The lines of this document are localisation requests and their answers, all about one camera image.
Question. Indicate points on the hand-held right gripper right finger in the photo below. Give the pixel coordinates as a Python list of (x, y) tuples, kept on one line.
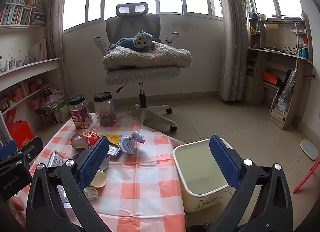
[(225, 164)]

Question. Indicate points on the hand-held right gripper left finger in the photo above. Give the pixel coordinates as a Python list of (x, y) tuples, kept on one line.
[(92, 162)]

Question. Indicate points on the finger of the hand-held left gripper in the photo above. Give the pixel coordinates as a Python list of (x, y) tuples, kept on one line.
[(7, 150), (30, 150)]

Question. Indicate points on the crushed white paper cup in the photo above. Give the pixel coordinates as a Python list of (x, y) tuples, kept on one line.
[(98, 179)]

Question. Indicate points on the small blue box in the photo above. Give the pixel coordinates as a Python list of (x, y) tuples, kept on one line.
[(113, 151)]

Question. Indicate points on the crushed red noodle cup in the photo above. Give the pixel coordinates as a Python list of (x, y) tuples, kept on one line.
[(85, 139)]

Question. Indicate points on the cream plastic trash bin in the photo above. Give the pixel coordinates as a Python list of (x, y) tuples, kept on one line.
[(200, 172)]

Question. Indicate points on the small printed carton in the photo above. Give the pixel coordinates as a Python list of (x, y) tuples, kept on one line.
[(55, 158)]

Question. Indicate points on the yellow snack wrapper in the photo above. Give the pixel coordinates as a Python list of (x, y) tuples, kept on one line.
[(112, 139)]

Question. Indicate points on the white tissue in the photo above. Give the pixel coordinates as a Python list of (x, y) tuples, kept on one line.
[(91, 192)]

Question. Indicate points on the white paper ball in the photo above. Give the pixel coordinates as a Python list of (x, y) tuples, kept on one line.
[(128, 143)]

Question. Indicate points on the clear plastic bottle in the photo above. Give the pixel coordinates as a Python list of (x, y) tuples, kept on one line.
[(67, 205)]

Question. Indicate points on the person's left hand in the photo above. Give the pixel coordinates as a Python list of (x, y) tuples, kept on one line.
[(17, 208)]

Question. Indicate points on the printed cardboard box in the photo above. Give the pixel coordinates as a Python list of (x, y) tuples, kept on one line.
[(55, 115)]

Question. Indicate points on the row of small colourful boxes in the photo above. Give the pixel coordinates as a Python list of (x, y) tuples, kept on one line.
[(6, 104)]

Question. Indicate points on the pink plastic basket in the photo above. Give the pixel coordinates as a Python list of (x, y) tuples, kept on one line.
[(33, 104)]

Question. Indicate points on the purple label nut jar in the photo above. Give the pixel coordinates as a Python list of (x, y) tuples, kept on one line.
[(80, 117)]

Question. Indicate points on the clear plastic nut jar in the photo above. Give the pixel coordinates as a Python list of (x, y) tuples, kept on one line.
[(105, 112)]

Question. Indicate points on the orange checkered tablecloth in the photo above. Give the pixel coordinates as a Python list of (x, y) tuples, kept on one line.
[(145, 172)]

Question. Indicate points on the stack of papers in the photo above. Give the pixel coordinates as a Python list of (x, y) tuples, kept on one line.
[(52, 99)]

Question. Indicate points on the white bookshelf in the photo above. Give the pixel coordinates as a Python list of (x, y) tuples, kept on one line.
[(30, 65)]

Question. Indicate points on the white oval board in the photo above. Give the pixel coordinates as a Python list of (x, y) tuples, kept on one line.
[(310, 150)]

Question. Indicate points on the orange box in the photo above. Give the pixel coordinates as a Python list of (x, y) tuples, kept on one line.
[(269, 78)]

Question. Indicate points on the silver foil bag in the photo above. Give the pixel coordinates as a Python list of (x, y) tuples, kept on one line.
[(287, 89)]

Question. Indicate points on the grey office chair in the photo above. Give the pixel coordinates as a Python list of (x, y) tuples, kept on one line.
[(142, 75)]

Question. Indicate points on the beige curtain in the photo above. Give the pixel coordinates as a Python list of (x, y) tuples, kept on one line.
[(53, 34), (235, 59)]

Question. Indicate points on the beige fleece blanket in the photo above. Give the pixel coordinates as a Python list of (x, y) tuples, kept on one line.
[(150, 57)]

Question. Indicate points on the wooden desk shelf unit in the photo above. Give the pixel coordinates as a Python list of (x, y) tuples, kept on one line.
[(280, 54)]

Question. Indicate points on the blue monkey plush toy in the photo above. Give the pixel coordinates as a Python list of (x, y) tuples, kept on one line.
[(140, 40)]

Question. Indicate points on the row of upright books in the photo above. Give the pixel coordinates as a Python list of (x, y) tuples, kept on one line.
[(15, 14)]

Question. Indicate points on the blue bottle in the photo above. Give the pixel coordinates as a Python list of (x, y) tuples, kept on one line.
[(303, 50)]

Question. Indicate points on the red metal frame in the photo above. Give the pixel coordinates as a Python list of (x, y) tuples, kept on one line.
[(303, 180)]

